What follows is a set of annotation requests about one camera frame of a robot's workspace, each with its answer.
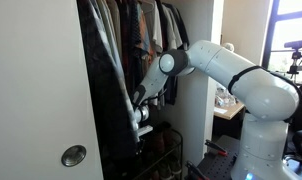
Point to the dark plaid coat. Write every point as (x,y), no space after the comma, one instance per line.
(104,106)

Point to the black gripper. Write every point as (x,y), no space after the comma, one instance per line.
(140,145)

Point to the orange and blue shirt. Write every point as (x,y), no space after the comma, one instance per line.
(143,28)

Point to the white paper sheet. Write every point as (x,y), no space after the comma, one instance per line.
(220,110)

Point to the dark low shoe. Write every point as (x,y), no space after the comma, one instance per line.
(175,165)
(164,170)

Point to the wooden desk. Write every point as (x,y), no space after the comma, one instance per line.
(231,113)

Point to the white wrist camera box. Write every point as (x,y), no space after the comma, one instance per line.
(146,130)

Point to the dark boot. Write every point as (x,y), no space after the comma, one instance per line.
(167,133)

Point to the grey t-shirt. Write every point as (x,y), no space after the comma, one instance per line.
(172,30)

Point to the black window frame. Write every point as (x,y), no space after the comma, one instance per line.
(269,33)

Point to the grey-green shirt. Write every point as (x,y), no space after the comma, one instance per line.
(121,73)

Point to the dark red plaid shirt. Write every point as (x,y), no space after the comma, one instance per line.
(126,50)

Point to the black metal shoe rack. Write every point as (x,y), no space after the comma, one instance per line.
(182,156)

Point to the beige shirt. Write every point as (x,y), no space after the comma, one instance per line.
(116,23)

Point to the white t-shirt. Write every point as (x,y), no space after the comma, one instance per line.
(156,30)

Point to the navy dotted shirt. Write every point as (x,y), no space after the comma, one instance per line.
(135,26)

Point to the orange floral shirt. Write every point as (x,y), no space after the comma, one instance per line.
(151,51)

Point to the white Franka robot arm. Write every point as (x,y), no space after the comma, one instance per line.
(257,90)

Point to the white cap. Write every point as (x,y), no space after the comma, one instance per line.
(229,46)

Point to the black t-shirt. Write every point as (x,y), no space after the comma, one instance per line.
(161,23)

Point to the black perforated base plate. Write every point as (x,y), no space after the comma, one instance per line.
(221,165)

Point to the white sliding closet door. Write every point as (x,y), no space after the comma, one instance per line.
(34,83)

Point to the round metal door pull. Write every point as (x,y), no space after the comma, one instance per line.
(73,155)

